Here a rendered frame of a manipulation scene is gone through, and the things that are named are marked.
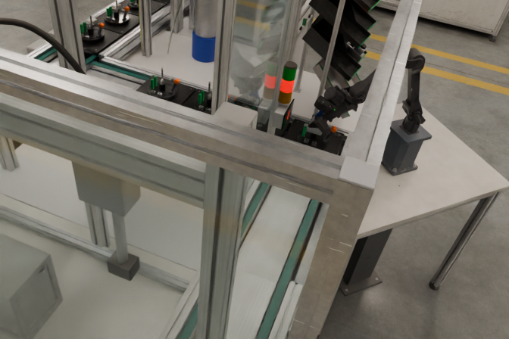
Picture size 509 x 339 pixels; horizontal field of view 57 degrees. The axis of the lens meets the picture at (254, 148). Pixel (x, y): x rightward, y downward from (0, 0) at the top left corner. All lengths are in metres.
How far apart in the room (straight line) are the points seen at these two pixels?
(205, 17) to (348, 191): 2.28
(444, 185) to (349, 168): 1.89
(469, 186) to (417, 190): 0.26
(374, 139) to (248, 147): 0.12
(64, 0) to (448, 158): 1.86
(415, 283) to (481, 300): 0.38
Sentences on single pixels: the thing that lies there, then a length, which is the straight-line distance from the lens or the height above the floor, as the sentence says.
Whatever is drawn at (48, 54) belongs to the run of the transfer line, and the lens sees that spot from 2.68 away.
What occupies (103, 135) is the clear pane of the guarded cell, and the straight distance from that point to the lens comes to 0.49.
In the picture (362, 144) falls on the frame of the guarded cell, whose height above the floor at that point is 1.99.
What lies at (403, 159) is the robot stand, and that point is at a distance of 2.17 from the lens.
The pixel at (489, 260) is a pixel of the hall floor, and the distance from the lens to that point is 3.33.
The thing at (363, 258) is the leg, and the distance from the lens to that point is 2.64.
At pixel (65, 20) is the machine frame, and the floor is 1.73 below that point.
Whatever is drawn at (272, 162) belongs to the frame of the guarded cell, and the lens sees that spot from 0.39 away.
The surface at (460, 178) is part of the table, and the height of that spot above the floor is 0.86.
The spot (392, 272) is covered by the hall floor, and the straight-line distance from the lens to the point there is 2.97.
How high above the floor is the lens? 2.24
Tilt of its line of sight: 40 degrees down
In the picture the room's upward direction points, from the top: 8 degrees clockwise
